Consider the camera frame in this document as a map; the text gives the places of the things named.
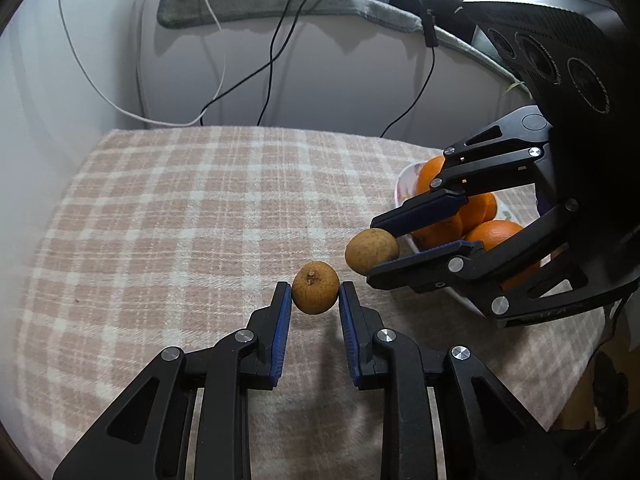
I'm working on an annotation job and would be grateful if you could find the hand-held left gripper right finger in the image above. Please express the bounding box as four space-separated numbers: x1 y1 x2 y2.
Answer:
339 281 576 480

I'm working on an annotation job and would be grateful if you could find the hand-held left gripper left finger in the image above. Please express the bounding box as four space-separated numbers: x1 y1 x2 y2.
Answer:
52 282 294 480

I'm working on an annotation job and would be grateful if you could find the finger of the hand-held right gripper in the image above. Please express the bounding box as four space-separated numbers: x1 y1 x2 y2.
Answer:
366 199 591 319
371 106 553 239

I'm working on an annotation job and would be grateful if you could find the white floral plate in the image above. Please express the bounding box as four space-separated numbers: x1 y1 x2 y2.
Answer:
393 160 571 317

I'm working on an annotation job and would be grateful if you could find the brown longan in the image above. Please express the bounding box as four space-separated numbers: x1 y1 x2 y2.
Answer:
345 228 401 277
291 261 341 316

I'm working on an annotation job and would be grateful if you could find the pink checked blanket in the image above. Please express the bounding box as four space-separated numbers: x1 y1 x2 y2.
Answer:
12 127 606 480

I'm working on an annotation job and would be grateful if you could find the grey fuzzy mat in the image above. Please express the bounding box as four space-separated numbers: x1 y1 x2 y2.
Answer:
157 0 425 36

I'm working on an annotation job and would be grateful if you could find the black cable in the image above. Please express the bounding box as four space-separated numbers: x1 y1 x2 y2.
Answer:
379 45 436 139
256 0 302 127
200 0 333 127

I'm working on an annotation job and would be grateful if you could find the white cable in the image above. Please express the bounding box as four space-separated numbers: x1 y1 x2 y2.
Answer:
57 0 226 128

